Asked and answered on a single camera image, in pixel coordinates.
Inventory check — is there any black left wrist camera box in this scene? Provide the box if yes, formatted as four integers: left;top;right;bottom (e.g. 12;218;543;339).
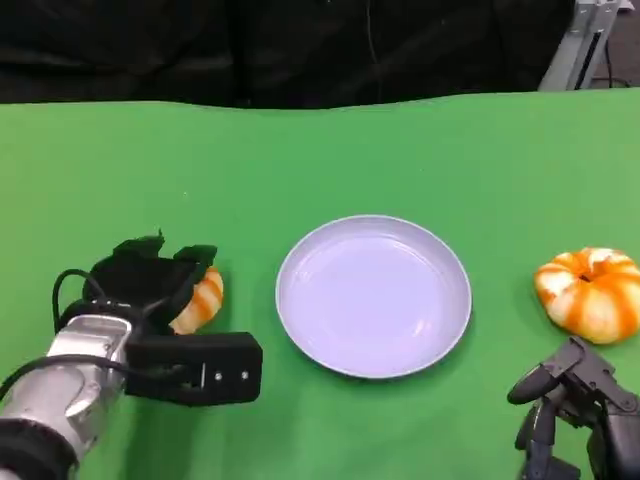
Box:
124;330;264;408

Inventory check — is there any black cable by frame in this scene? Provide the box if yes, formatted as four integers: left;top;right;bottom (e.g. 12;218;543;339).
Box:
602;37;632;89

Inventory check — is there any black backdrop curtain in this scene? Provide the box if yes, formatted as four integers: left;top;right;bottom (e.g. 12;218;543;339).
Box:
0;0;576;110

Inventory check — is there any green table cloth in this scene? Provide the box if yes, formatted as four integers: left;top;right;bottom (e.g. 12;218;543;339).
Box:
0;87;640;480

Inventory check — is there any grey metal frame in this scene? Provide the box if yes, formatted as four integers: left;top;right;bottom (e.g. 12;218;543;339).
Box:
537;0;621;92

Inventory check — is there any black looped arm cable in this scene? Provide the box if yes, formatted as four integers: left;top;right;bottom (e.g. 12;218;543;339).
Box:
51;268;109;334

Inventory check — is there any lilac plate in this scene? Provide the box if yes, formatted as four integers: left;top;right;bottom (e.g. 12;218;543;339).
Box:
275;214;473;380

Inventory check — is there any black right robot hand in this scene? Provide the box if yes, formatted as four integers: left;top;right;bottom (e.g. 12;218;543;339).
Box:
507;335;640;480

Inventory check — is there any orange and white bread roll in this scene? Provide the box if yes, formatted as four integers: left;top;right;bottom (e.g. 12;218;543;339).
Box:
168;266;225;336
533;246;640;345

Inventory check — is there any thin black hanging cable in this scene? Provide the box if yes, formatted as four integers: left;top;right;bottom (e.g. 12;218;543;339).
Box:
364;0;379;64

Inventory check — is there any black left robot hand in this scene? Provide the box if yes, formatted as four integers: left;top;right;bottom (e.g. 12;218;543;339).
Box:
82;230;221;335

